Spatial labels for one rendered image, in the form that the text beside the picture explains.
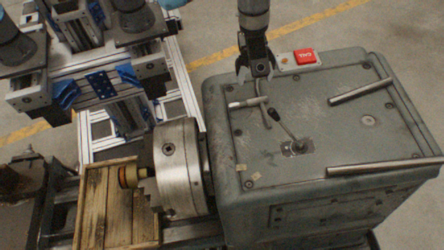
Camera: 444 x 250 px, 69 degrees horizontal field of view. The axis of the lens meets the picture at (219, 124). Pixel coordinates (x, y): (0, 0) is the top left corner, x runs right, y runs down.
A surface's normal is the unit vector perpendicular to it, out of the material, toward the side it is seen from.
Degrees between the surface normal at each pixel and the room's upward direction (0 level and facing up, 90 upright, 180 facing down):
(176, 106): 0
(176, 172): 32
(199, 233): 0
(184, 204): 68
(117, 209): 0
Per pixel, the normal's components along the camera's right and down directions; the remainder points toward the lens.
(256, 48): -0.05, -0.05
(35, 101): 0.28, 0.78
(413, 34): -0.09, -0.55
